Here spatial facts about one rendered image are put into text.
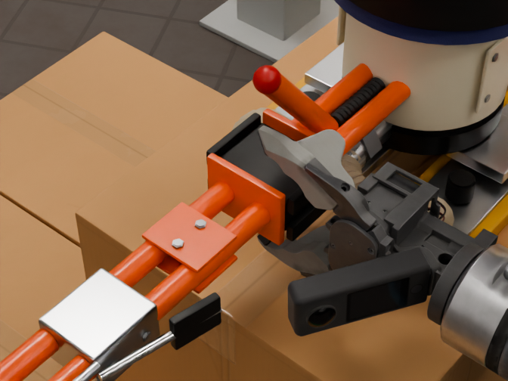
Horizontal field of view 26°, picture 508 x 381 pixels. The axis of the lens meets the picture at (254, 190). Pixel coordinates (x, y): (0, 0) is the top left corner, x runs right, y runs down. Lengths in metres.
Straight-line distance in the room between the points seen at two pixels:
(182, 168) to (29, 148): 0.67
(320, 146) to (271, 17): 1.94
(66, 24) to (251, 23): 0.49
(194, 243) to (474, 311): 0.23
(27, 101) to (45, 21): 1.12
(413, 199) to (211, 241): 0.17
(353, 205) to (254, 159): 0.12
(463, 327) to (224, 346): 0.29
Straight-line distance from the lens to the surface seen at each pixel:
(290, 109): 0.93
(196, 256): 0.89
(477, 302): 0.85
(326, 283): 0.86
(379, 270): 0.87
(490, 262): 0.86
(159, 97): 1.88
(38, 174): 1.76
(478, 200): 1.12
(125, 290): 0.87
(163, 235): 0.90
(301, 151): 0.90
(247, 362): 1.06
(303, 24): 2.91
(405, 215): 0.90
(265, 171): 0.95
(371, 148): 1.08
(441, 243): 0.91
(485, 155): 1.13
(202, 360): 1.12
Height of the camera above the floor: 1.75
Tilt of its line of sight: 45 degrees down
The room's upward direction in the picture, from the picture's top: straight up
